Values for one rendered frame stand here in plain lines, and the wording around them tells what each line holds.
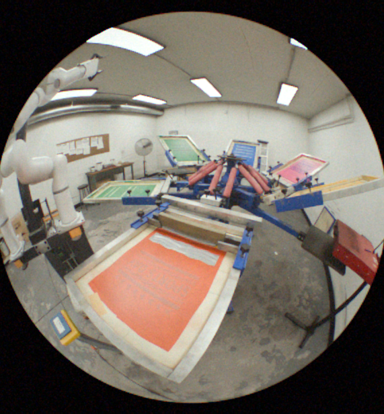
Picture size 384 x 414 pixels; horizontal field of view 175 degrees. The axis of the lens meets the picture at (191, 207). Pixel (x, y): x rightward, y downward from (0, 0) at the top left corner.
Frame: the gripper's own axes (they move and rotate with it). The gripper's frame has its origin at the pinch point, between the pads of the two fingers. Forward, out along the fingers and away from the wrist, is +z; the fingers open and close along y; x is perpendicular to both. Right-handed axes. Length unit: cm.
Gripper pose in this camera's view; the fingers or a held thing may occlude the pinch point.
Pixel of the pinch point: (101, 64)
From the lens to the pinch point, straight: 83.0
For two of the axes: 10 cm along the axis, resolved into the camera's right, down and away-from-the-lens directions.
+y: -3.5, 3.9, 8.5
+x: 9.2, 2.8, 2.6
